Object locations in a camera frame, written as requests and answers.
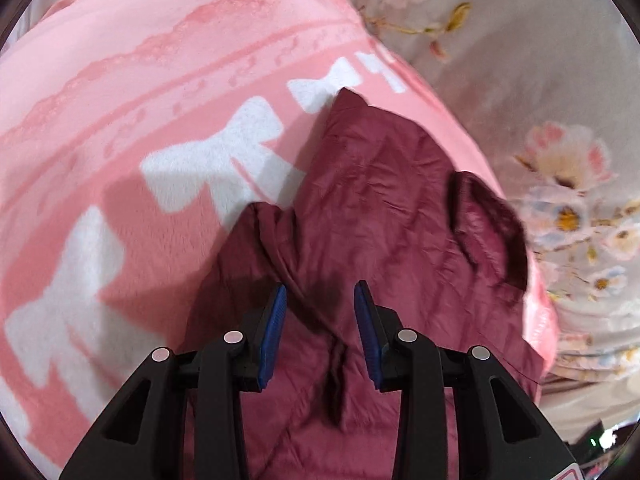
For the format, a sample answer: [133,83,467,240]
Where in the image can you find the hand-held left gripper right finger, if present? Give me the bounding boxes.
[353,280,581,480]

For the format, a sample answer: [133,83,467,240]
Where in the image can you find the maroon quilted jacket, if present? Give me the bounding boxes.
[182,87,546,480]

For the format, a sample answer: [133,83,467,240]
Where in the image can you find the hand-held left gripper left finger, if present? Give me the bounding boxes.
[59,282,289,480]

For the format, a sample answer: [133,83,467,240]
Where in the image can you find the pink blanket with white bows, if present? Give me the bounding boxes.
[0,0,558,480]

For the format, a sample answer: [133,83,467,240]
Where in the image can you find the grey floral bed sheet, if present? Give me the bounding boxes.
[320,0,640,441]

